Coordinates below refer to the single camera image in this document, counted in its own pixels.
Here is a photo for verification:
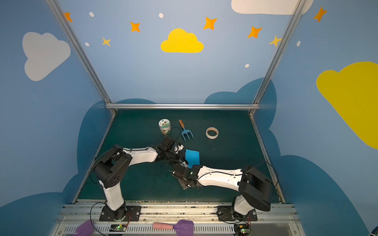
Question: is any right green circuit board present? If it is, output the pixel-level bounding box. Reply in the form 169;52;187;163
234;224;251;236

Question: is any aluminium back frame rail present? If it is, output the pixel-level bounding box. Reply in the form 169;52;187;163
105;103;259;110

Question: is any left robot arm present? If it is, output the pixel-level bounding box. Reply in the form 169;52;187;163
93;136;186;222

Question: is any aluminium corner post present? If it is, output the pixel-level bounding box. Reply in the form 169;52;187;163
249;0;307;118
46;0;112;105

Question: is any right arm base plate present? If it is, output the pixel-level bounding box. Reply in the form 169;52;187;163
216;206;258;224

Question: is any small patterned jar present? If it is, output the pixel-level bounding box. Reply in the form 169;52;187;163
158;119;171;135

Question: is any floor rail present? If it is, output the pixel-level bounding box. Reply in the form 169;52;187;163
249;114;286;204
64;112;115;204

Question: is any purple scoop left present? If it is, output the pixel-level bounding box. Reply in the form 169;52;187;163
74;220;94;236

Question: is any left side floor rail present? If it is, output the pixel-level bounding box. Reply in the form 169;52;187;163
64;112;115;204

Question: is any purple shovel pink handle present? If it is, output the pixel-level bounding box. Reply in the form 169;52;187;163
153;220;194;236

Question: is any green circuit board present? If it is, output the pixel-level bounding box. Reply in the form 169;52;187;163
109;224;128;232
234;224;251;236

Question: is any cyan paper sheet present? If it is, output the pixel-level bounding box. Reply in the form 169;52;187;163
185;149;200;168

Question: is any aluminium left corner post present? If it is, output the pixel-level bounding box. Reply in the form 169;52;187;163
46;0;112;105

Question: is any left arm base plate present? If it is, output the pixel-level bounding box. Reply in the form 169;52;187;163
99;205;141;222

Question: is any left green circuit board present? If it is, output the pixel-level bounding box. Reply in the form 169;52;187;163
109;224;128;232

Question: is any aluminium right corner post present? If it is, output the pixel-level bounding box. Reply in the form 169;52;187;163
249;0;307;118

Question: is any white double-sided tape roll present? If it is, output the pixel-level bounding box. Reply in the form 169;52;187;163
205;127;219;140

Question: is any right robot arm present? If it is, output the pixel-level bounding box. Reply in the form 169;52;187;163
172;164;274;215

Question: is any right side floor rail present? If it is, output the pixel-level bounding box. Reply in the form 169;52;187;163
249;114;286;204

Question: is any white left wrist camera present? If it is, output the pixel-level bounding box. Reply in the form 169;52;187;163
173;143;184;153

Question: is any blue garden fork wooden handle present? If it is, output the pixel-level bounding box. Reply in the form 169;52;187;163
179;120;194;141

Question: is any front aluminium rail base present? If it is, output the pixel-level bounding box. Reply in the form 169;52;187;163
50;200;305;236

